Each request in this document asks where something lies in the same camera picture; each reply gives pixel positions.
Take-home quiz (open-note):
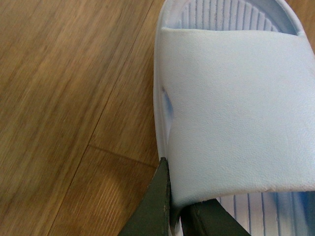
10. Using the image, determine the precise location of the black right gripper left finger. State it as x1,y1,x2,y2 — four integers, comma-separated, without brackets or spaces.
120,157,171,236

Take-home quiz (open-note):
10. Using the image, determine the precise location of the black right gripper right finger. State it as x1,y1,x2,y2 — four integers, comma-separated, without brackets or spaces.
181,199,249,236

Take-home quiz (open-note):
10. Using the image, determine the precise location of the light blue slipper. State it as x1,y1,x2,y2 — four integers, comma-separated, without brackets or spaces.
154,0,315,236

